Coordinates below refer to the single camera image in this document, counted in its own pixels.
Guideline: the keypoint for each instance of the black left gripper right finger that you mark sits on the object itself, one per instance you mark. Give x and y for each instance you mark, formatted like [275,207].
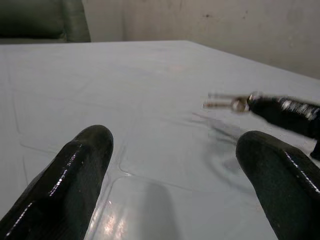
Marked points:
[282,180]

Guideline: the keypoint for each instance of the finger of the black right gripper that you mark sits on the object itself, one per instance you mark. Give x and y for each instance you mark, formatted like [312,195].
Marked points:
[287,120]
[287,103]

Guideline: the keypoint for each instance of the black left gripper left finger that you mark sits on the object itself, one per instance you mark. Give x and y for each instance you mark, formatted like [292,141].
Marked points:
[65,185]

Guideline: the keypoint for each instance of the dark green leather sofa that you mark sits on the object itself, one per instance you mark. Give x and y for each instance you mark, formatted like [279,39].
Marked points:
[37,20]

